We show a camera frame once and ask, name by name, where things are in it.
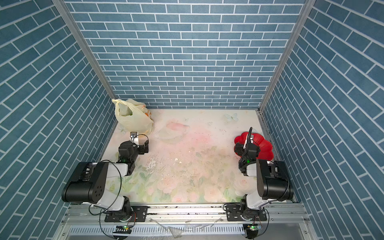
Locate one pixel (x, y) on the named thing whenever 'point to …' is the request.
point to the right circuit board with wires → (252, 230)
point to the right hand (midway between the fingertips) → (248, 143)
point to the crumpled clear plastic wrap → (176, 232)
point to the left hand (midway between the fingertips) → (142, 140)
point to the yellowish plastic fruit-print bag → (133, 116)
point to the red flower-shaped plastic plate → (265, 152)
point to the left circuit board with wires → (122, 229)
